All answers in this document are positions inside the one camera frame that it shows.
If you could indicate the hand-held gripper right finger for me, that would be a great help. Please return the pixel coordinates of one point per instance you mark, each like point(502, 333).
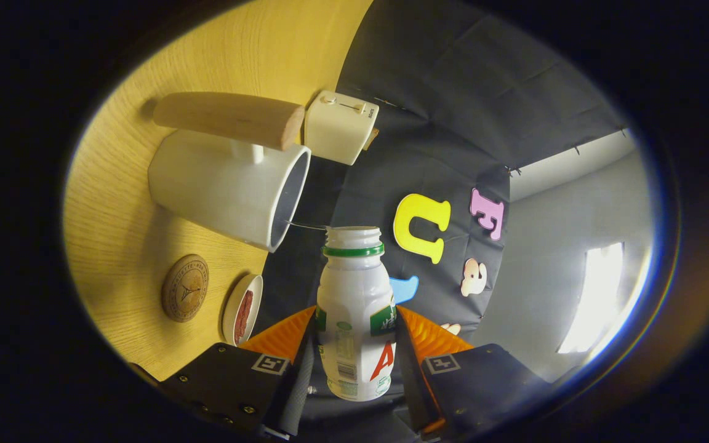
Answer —
point(413, 381)

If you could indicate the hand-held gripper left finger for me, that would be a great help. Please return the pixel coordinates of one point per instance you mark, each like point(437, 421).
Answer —
point(296, 387)

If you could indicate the white juice bottle green label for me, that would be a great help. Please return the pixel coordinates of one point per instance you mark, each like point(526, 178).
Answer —
point(354, 295)

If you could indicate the round wooden coaster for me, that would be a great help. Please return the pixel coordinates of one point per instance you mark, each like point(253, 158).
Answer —
point(185, 288)

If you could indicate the red meat patty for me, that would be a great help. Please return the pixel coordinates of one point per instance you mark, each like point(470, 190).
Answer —
point(244, 314)

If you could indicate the white round plate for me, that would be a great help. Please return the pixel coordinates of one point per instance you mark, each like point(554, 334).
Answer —
point(231, 307)

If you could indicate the bright ceiling light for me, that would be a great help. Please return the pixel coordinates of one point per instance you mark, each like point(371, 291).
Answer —
point(594, 295)

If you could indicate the wooden table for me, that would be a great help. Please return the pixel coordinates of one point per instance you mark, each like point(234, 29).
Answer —
point(145, 203)

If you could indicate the bread slice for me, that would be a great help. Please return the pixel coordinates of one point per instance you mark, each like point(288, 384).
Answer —
point(372, 139)

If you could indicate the cream toaster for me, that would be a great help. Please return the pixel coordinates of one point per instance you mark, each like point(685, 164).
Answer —
point(336, 129)

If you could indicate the black backdrop cloth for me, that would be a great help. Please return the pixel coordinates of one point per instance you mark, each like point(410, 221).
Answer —
point(453, 80)

